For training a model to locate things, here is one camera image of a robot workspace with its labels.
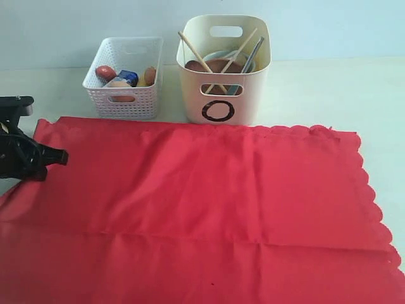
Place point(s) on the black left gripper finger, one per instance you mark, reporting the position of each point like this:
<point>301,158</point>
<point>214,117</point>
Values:
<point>52,156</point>

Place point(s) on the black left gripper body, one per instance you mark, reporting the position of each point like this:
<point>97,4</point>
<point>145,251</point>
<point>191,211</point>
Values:
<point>21,158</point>

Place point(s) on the brown egg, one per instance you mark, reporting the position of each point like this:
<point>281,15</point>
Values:
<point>118,84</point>

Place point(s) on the red sausage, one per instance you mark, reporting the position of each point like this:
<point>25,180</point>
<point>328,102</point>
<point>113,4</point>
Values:
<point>105,73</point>

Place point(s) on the red tablecloth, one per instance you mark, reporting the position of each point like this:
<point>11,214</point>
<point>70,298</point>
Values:
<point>148,212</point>

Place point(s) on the blue milk carton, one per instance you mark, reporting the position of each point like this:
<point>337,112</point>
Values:
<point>129,77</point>

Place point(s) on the orange fried nugget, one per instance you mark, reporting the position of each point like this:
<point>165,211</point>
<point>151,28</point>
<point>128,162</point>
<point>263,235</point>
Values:
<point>150,76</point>

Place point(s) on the brown wooden plate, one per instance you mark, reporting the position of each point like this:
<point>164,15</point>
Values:
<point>216,66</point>

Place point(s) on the steel knife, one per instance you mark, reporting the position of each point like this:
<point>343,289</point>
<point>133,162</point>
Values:
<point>234,88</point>

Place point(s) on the white perforated plastic basket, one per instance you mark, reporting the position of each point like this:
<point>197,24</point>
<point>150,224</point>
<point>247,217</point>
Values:
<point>134,54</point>

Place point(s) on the cream plastic bin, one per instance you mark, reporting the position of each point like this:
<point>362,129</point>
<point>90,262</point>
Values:
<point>212,33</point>

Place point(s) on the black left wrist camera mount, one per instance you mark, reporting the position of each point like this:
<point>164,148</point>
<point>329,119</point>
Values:
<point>14,107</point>

